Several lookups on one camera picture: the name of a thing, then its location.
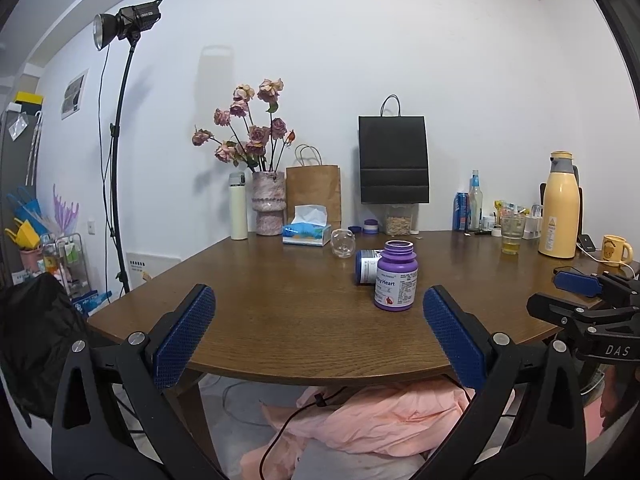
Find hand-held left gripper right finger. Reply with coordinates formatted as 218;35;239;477
415;285;587;480

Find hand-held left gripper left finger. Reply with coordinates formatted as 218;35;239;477
51;283;226;480

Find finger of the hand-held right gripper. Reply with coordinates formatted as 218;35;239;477
526;292;640;362
552;266;640;311

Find clear glass cup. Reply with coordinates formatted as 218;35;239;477
330;228;357;259

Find person's right forearm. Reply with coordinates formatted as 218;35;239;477
600;362;640;433

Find yellow cartoon mug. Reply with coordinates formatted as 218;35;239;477
600;235;634;267

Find yellow thermos jug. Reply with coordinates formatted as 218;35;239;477
538;150;582;259

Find purple pill bottle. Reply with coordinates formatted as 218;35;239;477
374;240;419;312

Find white condiment box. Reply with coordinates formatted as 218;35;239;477
522;204;544;239

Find glass with yellow liquid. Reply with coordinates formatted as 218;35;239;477
500;214;526;256

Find blue pill bottle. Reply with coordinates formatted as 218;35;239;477
354;249;389;286

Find pink cloth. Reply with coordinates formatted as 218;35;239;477
240;377;516;480

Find blue drink can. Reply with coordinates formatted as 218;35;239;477
453;191;470;232

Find clear oat container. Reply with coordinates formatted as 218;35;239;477
384;203;414;236

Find clear glass bottle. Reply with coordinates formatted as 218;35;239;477
467;170;485;232

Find white thermos bottle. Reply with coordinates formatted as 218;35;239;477
229;172;249;241

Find black cloth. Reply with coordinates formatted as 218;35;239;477
0;272;93;423

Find pink marbled vase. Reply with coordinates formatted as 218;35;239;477
251;170;286;236

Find blue tissue box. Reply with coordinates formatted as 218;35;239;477
282;205;332;247

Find purple hanger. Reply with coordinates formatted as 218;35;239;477
52;183;80;235

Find black paper bag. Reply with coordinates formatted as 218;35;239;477
358;94;431;205

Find black light stand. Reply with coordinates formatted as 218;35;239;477
102;30;140;294

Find brown paper bag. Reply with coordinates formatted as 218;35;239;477
285;144;342;231

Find blue hangers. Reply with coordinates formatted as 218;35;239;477
4;186;47;237

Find dried pink roses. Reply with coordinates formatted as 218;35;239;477
192;78;297;173

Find grey cabinet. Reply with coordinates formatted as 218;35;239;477
0;109;44;273

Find black studio light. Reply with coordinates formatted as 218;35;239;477
93;0;164;52

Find wire rack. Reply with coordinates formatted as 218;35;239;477
42;234;92;302

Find black cable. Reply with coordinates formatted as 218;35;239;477
257;385;351;480

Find wall poster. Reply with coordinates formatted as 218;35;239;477
61;69;90;121

